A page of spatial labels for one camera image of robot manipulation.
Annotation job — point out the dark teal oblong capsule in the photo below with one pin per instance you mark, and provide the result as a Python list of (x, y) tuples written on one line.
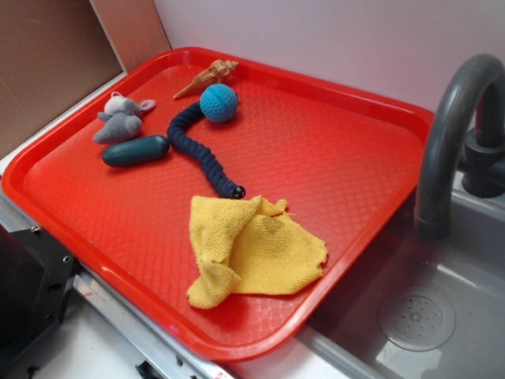
[(137, 151)]

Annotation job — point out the red plastic tray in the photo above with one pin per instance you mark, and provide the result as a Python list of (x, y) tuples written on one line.
[(344, 160)]

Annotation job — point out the gray plastic sink basin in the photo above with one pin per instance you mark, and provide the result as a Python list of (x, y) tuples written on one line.
[(408, 308)]

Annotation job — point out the navy braided rope toy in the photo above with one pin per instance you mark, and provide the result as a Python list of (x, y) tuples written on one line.
[(212, 168)]

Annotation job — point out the blue dimpled ball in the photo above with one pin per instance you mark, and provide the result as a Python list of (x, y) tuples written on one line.
[(219, 103)]

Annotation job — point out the yellow microfiber cloth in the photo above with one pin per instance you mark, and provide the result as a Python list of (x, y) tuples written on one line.
[(249, 247)]

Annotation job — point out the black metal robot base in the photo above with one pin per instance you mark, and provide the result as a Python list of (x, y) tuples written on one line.
[(36, 277)]

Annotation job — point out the gray curved faucet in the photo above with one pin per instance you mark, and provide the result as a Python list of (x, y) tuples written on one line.
[(467, 135)]

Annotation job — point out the tan spiral seashell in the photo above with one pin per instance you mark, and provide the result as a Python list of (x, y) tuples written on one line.
[(216, 73)]

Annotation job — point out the brown cardboard panel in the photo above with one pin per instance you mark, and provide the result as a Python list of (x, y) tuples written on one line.
[(56, 53)]

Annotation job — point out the gray plush mouse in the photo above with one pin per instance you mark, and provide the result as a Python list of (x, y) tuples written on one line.
[(121, 118)]

